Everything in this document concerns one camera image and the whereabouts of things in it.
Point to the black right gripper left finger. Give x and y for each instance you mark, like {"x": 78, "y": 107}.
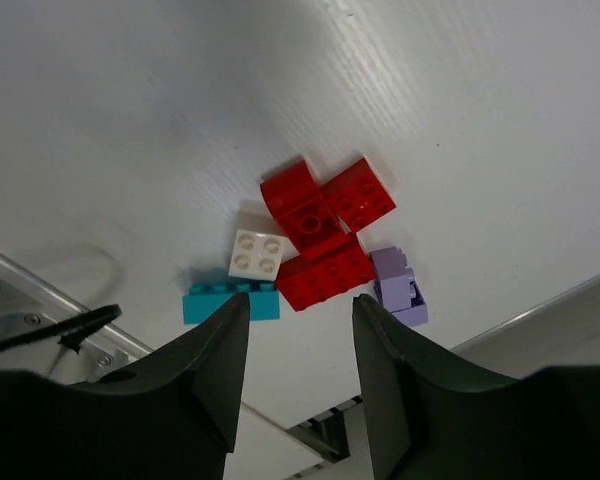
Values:
{"x": 172, "y": 414}

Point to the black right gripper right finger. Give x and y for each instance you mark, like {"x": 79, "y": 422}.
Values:
{"x": 431, "y": 414}

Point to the red curved lego brick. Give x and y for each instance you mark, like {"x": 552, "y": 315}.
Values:
{"x": 298, "y": 205}

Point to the teal long lego brick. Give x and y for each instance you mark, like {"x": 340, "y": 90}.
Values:
{"x": 210, "y": 289}

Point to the lilac lego brick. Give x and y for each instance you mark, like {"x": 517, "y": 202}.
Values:
{"x": 396, "y": 287}

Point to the white square lego brick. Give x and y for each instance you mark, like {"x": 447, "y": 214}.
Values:
{"x": 259, "y": 244}

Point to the red long lego brick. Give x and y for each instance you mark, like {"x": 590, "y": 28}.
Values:
{"x": 304, "y": 283}

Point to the red square lego brick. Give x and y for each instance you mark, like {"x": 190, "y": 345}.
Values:
{"x": 358, "y": 196}

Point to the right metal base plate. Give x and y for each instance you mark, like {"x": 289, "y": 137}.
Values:
{"x": 28, "y": 304}

